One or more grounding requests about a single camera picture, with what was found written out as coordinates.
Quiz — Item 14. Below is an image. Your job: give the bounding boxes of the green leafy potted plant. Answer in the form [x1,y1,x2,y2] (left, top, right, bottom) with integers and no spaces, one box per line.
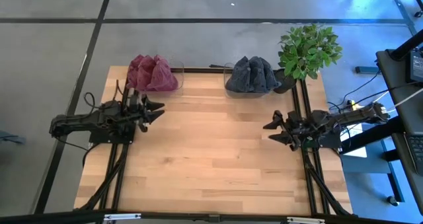
[277,22,344,81]

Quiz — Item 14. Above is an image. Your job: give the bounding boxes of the black desk crossbeam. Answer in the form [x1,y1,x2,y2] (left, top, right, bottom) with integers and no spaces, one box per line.
[340,116,406,155]

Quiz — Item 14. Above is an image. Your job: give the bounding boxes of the crumpled red cloth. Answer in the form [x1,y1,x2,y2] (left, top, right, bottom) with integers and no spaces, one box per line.
[126,59,185,98]

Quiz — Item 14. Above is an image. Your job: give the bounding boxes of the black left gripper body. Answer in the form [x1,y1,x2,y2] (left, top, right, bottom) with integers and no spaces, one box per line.
[127,91,149,132]

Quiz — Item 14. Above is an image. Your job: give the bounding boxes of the black aluminium frame crossbar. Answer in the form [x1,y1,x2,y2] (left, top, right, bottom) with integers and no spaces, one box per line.
[0,209,423,224]

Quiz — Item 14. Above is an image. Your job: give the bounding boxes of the computer keyboard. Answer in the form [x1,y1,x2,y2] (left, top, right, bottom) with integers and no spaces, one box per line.
[404,133,423,176]

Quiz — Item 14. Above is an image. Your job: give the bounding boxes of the dark laptop device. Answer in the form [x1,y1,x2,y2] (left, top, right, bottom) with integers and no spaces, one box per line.
[409,50,423,83]

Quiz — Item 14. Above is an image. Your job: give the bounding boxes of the grey floor object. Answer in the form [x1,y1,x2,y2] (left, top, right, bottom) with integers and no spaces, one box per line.
[0,130,26,145]

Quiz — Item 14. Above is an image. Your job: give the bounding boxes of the dark grey knit hat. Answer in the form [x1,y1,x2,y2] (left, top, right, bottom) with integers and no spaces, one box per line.
[225,56,251,93]
[259,57,282,93]
[247,56,265,93]

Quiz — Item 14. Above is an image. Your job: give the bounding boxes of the white paper sheet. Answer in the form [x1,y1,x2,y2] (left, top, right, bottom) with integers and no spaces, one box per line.
[339,123,368,159]

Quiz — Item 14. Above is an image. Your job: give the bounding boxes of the black diagonal bar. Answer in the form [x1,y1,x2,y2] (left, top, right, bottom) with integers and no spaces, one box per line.
[389,28,423,61]

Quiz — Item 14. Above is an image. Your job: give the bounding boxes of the white metal bracket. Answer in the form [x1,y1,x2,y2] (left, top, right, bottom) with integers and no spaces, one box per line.
[286,216,327,224]
[103,213,142,222]

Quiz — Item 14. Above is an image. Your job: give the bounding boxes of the black plant pot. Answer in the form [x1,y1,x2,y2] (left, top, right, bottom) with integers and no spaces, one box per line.
[273,68,297,94]

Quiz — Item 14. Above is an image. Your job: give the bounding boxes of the grey floor bar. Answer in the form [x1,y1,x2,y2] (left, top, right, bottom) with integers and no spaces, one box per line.
[355,65,378,75]

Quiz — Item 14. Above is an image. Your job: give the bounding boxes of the crumpled dark blue cloth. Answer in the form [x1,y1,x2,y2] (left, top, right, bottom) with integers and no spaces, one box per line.
[223,62,282,99]

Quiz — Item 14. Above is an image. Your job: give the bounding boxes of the black office desk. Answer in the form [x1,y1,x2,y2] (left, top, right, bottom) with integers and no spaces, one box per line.
[375,48,423,215]

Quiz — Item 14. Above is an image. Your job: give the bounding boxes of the red knit hat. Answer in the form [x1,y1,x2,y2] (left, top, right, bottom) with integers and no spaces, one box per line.
[147,54,179,93]
[126,54,146,89]
[137,55,161,92]

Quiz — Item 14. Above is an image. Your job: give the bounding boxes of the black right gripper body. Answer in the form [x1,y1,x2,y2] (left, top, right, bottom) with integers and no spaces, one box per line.
[282,110,308,151]

